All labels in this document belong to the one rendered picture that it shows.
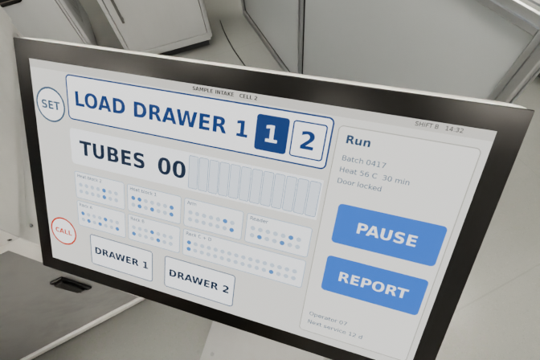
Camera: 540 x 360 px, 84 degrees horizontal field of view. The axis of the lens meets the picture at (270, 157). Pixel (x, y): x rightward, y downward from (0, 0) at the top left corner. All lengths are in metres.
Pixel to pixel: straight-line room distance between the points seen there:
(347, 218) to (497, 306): 1.34
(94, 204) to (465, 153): 0.41
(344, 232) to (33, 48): 0.39
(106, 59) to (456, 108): 0.34
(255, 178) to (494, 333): 1.38
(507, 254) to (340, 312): 1.39
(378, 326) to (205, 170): 0.25
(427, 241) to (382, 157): 0.09
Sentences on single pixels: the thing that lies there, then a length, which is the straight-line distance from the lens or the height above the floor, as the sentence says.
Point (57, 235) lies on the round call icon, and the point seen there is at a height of 1.01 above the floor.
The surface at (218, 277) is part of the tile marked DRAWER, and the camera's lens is 0.39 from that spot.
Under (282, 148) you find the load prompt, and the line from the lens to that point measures 0.29.
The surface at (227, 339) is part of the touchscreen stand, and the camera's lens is 1.38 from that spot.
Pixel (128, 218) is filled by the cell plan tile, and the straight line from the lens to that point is 0.41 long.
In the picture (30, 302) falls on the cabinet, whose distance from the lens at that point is 1.18.
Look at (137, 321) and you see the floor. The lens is 1.53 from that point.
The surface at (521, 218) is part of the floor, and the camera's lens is 1.83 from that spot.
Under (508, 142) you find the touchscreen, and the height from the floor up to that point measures 1.18.
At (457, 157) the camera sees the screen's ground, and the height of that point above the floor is 1.16.
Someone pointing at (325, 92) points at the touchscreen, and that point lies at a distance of 0.28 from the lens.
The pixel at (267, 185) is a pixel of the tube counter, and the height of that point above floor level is 1.11.
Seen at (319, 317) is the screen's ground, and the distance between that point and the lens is 0.39.
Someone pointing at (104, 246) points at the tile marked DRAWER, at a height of 1.01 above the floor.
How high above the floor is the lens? 1.39
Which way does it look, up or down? 56 degrees down
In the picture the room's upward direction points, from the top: 7 degrees counter-clockwise
